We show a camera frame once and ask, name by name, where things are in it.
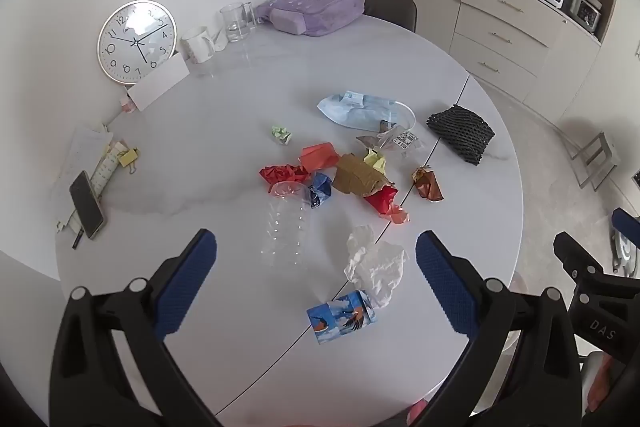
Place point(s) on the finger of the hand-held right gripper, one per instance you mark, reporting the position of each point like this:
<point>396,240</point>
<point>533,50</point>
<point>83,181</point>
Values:
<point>575,257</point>
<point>625,222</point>

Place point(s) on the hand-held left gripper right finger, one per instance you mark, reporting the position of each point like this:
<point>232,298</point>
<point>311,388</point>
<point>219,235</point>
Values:
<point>447,287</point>

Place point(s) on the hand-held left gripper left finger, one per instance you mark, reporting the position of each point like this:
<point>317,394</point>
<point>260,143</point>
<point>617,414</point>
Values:
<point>185,287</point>

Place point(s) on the pink floral clothing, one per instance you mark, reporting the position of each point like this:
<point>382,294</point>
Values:
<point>600,377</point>

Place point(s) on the grey stool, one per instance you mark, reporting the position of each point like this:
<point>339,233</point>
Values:
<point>595,162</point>

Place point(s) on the white crumpled tissue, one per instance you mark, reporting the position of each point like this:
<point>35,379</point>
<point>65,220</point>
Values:
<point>372,267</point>

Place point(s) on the brown foil wrapper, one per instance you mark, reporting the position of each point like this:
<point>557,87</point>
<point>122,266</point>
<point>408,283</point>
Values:
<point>429,186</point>

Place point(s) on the red shiny wrapper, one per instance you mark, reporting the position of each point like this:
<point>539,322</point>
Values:
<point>382,201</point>

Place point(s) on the blue printed paper box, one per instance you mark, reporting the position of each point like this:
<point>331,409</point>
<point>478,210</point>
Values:
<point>340,318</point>

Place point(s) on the black pen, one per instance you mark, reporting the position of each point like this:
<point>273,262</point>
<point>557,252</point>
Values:
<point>77,238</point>

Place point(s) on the clear plastic cup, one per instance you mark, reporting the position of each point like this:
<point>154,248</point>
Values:
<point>287,227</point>

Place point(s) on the black smartphone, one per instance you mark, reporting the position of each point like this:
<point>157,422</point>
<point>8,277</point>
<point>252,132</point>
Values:
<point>86,204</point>

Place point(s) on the yellow binder clip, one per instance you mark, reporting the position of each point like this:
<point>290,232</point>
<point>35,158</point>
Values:
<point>129,158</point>

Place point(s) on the pale yellow paper strip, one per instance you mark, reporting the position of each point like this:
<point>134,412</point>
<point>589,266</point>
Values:
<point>107,167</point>

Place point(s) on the brown cardboard piece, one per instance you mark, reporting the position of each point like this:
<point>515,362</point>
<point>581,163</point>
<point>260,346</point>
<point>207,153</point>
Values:
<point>355,177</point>

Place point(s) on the yellow crumpled paper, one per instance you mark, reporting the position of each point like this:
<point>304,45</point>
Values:
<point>376,162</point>

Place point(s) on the red crumpled paper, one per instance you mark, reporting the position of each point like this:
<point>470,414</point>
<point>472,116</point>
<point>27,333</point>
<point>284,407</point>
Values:
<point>282,173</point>

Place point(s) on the black foam net sleeve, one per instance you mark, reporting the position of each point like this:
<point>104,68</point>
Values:
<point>462,132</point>

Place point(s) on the blue crumpled paper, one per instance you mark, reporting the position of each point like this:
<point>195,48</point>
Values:
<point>320,189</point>

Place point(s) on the stack of white papers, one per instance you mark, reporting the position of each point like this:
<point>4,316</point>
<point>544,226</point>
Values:
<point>80,152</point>

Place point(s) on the green crumpled paper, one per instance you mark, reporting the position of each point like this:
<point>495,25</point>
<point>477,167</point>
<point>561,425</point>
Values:
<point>281,134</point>

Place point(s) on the orange folded paper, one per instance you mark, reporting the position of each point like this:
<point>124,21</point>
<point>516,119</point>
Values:
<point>319,155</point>

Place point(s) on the small pink item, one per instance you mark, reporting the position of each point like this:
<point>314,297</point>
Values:
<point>127,105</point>

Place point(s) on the blue face mask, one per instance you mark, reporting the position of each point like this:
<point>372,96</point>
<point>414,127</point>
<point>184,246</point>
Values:
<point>360,109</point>

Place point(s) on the white card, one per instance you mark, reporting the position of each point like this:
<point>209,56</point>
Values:
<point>157,82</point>

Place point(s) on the silver toaster oven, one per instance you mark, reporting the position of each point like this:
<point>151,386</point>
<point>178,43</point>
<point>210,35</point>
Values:
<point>582,9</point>

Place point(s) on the beige drawer unit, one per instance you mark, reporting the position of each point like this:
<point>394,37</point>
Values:
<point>505,37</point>

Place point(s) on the white mug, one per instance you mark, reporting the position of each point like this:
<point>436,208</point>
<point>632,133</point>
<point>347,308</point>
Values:
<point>197,44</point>

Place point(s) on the dark grey chair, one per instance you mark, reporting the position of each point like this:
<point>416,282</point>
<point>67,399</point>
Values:
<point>390,9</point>

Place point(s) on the purple pencil bag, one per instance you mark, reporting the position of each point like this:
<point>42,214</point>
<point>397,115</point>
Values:
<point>315,9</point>

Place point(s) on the round white wall clock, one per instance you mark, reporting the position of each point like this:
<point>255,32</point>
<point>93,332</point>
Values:
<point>136,42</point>

